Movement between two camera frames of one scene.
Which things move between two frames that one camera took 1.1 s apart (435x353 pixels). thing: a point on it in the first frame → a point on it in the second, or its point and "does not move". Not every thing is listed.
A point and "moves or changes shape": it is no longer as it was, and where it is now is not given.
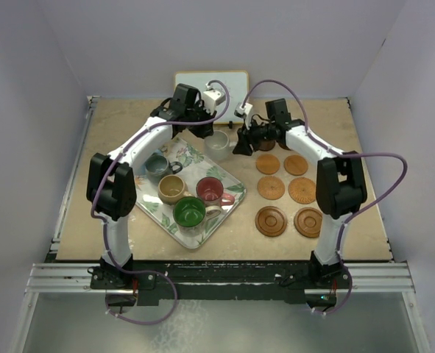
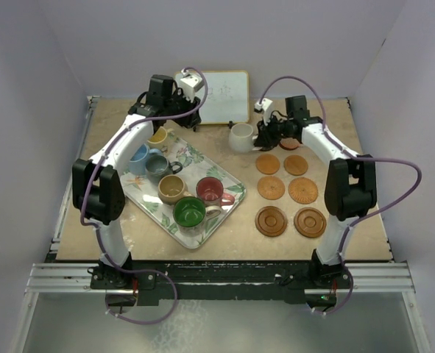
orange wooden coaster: (267, 164) does not move
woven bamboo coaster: (302, 190) does not move
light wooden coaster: (296, 165) does not move
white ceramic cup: (216, 145) moves or changes shape
